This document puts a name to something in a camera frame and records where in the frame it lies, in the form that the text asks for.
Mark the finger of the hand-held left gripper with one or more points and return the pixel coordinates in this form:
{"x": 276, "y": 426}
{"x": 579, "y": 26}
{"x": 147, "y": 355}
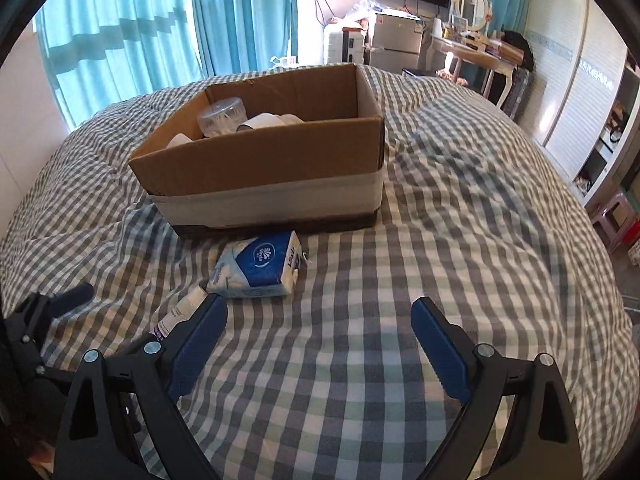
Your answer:
{"x": 72, "y": 297}

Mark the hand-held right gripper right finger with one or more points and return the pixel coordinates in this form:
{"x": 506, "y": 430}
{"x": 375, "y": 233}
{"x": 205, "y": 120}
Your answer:
{"x": 445, "y": 350}

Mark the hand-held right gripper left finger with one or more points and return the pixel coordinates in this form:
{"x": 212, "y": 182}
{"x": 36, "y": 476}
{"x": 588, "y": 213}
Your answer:
{"x": 200, "y": 345}

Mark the white bottle purple label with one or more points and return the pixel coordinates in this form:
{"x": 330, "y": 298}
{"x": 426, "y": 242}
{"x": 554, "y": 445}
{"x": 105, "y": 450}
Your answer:
{"x": 177, "y": 312}

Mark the blue tissue pack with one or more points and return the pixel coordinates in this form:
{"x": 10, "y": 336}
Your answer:
{"x": 260, "y": 265}

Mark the brown cardboard box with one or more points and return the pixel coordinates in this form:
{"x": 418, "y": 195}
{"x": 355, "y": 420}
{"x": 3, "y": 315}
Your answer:
{"x": 270, "y": 195}

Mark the clear cotton swab jar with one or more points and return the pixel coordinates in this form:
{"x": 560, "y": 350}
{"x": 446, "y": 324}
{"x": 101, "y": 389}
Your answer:
{"x": 222, "y": 115}

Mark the grey tape roll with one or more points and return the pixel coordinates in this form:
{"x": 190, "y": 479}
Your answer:
{"x": 260, "y": 121}

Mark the checkered blanket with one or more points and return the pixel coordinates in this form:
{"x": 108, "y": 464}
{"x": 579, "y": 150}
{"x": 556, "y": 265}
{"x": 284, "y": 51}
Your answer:
{"x": 400, "y": 260}

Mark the pink plastic stool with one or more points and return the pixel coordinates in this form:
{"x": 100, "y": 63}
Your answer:
{"x": 615, "y": 217}

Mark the wide teal curtain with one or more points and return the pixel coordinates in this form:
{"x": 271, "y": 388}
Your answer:
{"x": 120, "y": 35}

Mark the black stool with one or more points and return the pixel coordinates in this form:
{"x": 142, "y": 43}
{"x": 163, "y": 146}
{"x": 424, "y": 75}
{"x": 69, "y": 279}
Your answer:
{"x": 420, "y": 72}

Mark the white dressing table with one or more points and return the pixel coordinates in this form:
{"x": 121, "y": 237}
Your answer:
{"x": 475, "y": 55}

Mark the white wardrobe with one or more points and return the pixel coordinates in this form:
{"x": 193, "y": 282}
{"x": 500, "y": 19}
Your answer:
{"x": 570, "y": 75}

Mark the black bag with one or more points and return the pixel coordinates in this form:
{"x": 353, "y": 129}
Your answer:
{"x": 517, "y": 47}

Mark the silver fridge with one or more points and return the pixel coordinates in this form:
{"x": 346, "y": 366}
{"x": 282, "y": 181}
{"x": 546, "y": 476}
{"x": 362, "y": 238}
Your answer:
{"x": 397, "y": 37}

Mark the white suitcase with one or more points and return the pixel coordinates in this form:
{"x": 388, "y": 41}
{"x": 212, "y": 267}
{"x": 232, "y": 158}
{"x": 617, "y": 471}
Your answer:
{"x": 342, "y": 45}

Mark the oval white mirror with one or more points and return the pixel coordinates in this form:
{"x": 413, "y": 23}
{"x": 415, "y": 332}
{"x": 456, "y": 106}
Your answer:
{"x": 472, "y": 7}

